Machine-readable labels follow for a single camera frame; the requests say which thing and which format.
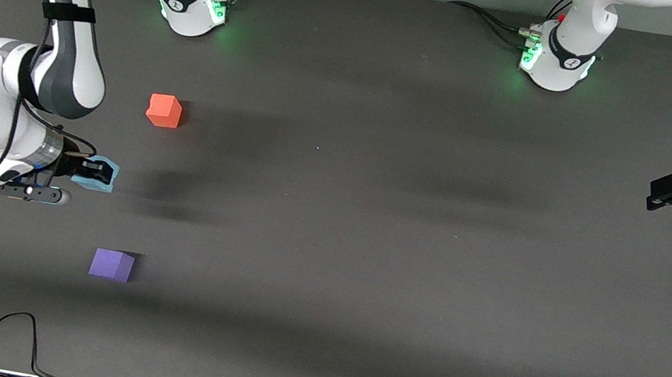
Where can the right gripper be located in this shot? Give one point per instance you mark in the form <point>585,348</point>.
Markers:
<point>69,164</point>

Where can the light blue foam block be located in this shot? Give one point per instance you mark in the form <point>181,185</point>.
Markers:
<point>94,186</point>

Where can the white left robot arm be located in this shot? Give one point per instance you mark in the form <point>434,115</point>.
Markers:
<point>557,69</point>

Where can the orange foam block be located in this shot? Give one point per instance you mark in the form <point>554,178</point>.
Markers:
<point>164,111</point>

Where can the purple foam block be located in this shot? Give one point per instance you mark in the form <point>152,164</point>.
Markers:
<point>111,265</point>

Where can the dark grey table mat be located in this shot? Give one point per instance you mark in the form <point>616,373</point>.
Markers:
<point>331,215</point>

